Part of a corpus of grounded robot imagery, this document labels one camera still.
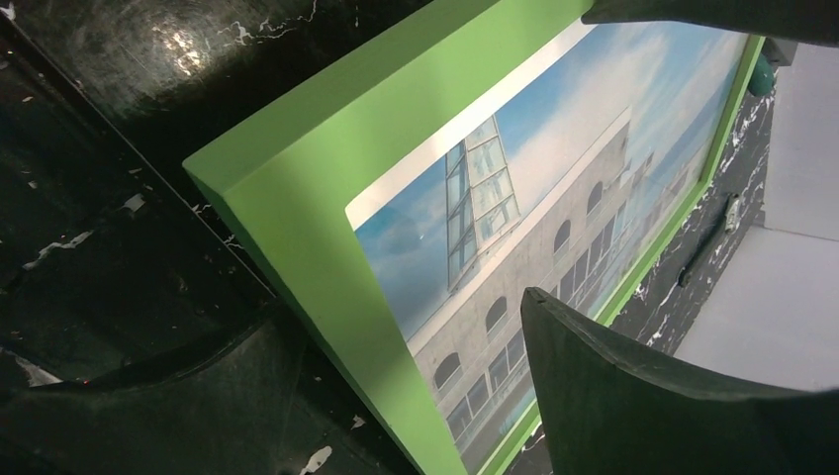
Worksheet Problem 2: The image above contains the green handled screwdriver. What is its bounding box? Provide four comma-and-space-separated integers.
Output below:
747, 53, 776, 97

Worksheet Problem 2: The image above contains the building photo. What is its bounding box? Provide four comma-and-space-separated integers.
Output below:
345, 22, 747, 474

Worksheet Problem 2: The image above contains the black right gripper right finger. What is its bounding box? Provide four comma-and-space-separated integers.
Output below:
581, 0, 838, 47

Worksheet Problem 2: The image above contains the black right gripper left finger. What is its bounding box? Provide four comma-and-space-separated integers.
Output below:
520, 287, 838, 474

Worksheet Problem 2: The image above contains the green picture frame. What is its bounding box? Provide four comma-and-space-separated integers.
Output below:
184, 1, 763, 474

